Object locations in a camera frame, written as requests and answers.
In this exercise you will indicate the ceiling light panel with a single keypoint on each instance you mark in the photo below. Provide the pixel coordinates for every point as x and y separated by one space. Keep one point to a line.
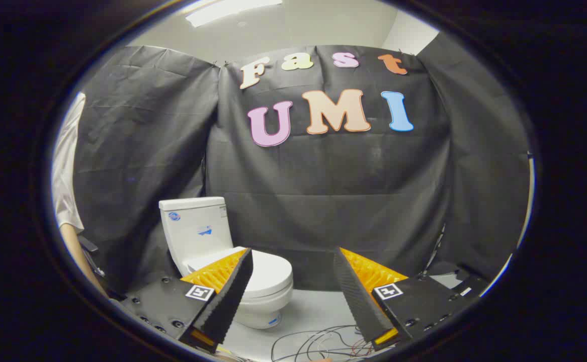
223 10

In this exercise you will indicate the white toilet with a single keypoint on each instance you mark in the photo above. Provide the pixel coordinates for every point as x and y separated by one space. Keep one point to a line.
197 226

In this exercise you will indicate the white toilet lid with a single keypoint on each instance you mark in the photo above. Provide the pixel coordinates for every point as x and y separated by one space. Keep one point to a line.
270 274

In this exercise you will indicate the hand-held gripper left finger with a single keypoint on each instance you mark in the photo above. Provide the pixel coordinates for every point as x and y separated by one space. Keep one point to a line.
228 301

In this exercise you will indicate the black backdrop cloth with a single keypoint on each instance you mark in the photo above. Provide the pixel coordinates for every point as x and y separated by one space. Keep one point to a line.
323 176

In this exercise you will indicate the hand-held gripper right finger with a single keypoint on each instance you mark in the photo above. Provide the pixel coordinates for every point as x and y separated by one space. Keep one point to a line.
356 296

